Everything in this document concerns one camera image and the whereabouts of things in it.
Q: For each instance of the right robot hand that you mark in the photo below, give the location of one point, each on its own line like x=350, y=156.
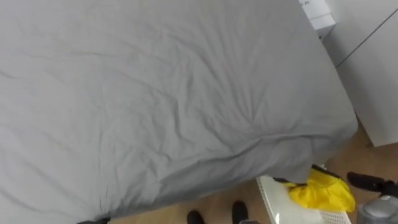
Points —
x=371, y=183

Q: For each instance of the yellow cloth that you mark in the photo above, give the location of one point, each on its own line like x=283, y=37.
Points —
x=323, y=191

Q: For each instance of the white laundry basket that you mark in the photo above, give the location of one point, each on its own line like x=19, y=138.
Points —
x=286, y=205

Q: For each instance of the white cabinet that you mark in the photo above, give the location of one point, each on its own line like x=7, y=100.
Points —
x=370, y=68

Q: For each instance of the white box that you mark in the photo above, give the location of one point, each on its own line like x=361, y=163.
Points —
x=318, y=14

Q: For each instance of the grey bed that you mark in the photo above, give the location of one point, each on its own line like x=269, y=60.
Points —
x=149, y=102

